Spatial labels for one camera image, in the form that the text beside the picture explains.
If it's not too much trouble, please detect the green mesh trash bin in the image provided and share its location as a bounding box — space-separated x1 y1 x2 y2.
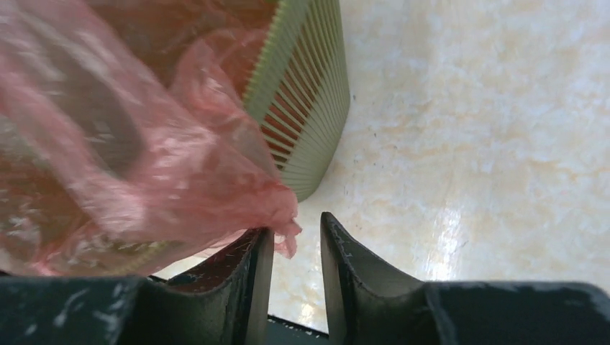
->
109 0 351 277

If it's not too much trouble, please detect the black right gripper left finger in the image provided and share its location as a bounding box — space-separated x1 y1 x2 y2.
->
1 229 273 344

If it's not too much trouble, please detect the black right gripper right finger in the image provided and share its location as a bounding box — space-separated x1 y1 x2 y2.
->
320 212 609 344

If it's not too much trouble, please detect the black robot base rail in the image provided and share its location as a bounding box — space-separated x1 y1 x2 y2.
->
263 315 330 345

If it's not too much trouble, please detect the red translucent trash bag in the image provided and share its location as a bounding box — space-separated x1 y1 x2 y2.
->
1 1 300 276

